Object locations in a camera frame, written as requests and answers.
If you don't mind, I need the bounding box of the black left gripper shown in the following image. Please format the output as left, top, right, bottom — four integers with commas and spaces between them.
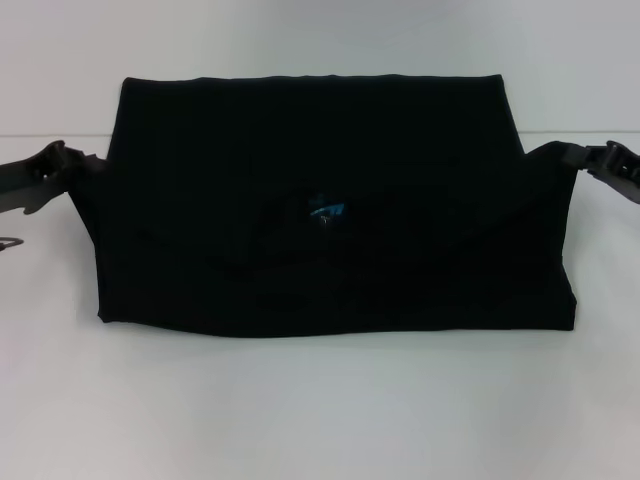
0, 139, 110, 217

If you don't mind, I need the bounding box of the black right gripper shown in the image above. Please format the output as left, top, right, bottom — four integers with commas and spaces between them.
559, 140, 640, 206

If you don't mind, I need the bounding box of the black shirt with FREE print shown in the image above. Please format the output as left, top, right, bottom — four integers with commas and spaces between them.
69, 73, 589, 347

